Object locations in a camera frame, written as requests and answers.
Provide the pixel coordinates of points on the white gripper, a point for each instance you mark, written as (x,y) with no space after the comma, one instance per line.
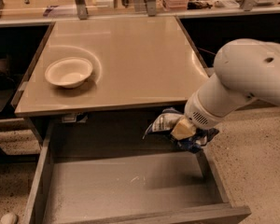
(198,113)

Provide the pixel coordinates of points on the blue chip bag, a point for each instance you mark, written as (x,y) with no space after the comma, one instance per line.
(164,124)

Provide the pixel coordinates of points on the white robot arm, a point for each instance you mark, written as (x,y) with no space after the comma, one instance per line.
(245,70)

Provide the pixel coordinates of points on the grey open top drawer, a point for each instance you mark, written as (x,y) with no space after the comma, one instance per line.
(108,173)

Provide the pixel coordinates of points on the beige counter cabinet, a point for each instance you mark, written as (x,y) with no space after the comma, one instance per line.
(138,63)

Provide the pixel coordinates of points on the white label under counter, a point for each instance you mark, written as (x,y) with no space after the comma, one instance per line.
(74,117)

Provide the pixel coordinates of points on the white paper bowl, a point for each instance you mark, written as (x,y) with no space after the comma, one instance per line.
(68,72)

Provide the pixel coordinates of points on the white shoe tip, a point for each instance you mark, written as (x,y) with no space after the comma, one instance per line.
(9,218)

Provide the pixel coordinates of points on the metal bracket post middle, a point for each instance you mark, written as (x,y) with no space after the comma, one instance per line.
(151,8)

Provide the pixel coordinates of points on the metal bracket post left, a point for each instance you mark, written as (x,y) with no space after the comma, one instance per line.
(82,11)

